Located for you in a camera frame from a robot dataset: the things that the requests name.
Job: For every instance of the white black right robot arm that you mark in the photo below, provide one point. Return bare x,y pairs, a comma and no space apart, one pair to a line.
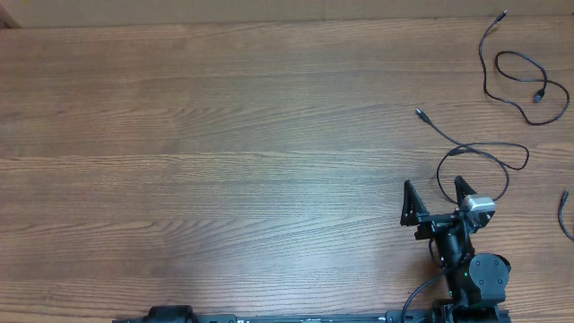
476,282

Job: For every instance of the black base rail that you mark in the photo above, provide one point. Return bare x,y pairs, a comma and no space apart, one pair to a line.
185,314

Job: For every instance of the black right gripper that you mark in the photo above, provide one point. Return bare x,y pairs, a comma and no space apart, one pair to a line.
413,213

